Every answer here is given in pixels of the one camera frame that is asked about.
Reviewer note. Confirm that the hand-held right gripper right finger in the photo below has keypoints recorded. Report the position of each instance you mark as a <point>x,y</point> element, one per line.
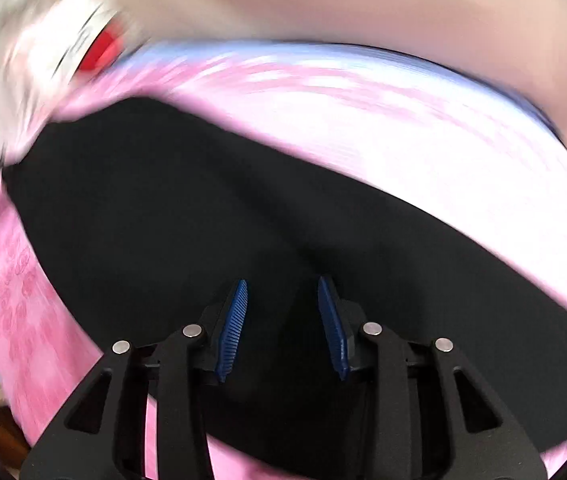
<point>332,330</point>

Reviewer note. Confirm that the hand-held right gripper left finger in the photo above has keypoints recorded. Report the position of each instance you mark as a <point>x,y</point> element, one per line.
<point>235,330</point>

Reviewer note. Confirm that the black pants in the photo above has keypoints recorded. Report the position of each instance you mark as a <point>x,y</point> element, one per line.
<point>163,210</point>

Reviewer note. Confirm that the pink floral bedsheet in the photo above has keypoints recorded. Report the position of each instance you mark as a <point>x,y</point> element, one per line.
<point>388,110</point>

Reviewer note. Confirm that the white pillow with red print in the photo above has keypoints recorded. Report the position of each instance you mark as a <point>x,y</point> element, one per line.
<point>38,50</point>

